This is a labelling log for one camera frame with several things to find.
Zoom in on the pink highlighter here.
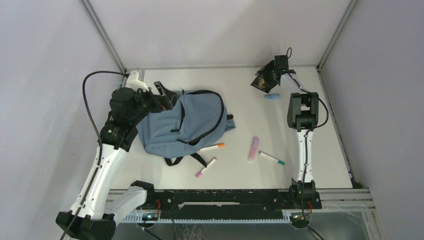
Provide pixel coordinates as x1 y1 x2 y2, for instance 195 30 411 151
248 137 260 162

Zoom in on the green-capped white marker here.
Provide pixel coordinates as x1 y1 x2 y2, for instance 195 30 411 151
258 151 285 166

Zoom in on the blue-grey backpack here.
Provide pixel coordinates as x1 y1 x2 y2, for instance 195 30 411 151
137 90 236 167

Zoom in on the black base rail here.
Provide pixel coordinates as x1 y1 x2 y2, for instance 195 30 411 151
140 189 322 219

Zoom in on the light blue highlighter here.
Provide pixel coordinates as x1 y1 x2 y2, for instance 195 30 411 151
263 93 281 100

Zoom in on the orange-capped white marker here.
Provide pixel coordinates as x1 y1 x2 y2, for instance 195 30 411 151
199 143 225 152

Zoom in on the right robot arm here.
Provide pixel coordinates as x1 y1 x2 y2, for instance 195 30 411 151
250 54 330 208

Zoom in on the pink-capped white marker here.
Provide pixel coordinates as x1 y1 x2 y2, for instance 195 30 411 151
195 157 217 178

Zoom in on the black card with gold emblem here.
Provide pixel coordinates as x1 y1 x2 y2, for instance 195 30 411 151
250 75 277 94

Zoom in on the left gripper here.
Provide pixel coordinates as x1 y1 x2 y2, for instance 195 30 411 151
129 81 180 125

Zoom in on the white cable duct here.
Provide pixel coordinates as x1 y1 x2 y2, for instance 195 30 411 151
121 212 292 224

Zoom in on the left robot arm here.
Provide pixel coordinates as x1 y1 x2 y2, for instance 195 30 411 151
55 81 181 240

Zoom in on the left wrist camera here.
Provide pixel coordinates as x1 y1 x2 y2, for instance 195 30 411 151
125 69 149 92

